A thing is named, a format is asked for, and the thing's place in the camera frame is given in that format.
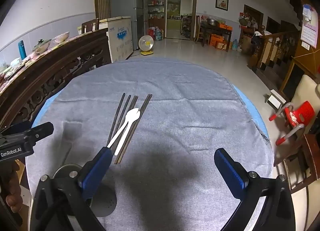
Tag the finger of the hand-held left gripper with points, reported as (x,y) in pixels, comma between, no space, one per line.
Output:
(41,131)

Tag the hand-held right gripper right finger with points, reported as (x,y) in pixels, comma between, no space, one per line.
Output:
(230,173)

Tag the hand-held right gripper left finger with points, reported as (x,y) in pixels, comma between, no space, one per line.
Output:
(96,171)

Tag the grey metal utensil holder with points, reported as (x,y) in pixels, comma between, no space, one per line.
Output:
(105,206)

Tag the white plastic spoon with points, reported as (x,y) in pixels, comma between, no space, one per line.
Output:
(121,141)
(116,134)

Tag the dark metal chopstick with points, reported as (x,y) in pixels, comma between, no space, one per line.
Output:
(133,101)
(134,124)
(116,118)
(131,138)
(123,109)

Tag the person's left hand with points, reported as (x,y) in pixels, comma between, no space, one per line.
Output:
(12,193)

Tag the carved dark wooden table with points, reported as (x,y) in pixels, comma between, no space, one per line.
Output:
(62,61)

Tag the blue thermos bottle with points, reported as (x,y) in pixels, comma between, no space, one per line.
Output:
(22,51)

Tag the dark wooden stool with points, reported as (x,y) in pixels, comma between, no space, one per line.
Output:
(310,153)

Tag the grey tablecloth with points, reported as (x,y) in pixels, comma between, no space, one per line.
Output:
(175,111)

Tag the pot with glass lid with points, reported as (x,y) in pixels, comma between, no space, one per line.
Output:
(41,47)

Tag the small white stool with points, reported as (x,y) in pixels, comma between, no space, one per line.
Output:
(275,98)

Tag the red child chair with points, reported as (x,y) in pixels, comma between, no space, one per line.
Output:
(300,113)

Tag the pink bowl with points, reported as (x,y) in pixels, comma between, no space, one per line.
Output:
(61,37)

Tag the cream chair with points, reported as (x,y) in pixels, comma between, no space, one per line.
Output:
(305,88)

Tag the wooden chair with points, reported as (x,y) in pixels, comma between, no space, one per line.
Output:
(90,25)

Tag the white chest freezer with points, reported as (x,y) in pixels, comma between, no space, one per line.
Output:
(121,41)

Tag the blue water jug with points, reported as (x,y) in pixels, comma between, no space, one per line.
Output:
(235,45)
(158,35)

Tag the orange cardboard box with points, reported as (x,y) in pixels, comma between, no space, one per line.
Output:
(217,40)

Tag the wooden stair railing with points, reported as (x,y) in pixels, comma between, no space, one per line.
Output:
(272,46)

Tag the yellow electric heater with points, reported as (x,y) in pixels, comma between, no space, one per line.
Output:
(145,43)

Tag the dark wooden side table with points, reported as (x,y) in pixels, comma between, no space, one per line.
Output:
(215,28)

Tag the flat orange box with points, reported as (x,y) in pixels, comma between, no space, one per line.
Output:
(225,26)

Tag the grey refrigerator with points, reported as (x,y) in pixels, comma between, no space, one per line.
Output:
(125,3)

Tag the metal basin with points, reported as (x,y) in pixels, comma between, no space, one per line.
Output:
(212,22)

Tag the kitchen shelf with bottles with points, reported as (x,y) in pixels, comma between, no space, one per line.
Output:
(156,5)

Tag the wall calendar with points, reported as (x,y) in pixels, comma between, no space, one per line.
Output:
(310,28)

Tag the framed wall picture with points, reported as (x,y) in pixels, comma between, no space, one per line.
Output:
(222,2)

